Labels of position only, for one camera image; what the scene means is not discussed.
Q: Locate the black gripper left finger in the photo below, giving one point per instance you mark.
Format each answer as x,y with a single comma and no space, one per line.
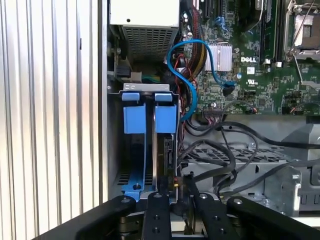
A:
157,220

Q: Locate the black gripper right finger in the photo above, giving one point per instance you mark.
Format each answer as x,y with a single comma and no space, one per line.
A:
212,220

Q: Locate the hard disk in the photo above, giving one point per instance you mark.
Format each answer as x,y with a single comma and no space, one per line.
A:
165,117

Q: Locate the empty blue disk carrier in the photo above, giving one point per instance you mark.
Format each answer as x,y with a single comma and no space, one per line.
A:
135,120

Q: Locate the gray metal drive cage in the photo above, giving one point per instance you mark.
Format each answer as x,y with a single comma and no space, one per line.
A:
275,195

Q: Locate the black open PC case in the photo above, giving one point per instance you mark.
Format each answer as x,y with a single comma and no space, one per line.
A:
103,100

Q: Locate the green Dell motherboard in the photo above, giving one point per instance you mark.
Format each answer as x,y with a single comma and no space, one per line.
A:
262,87

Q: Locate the silver chipset heatsink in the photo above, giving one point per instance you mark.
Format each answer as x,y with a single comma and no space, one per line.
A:
220,57

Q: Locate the silver power supply unit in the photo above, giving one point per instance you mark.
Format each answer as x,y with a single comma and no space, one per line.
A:
150,42

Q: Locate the black RAM slots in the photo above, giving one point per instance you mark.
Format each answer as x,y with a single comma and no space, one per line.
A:
268,30

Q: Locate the thin metal locking lever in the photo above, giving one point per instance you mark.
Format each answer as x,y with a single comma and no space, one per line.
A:
301,27

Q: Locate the CPU socket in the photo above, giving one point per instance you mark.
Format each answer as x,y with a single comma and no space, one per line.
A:
307,25

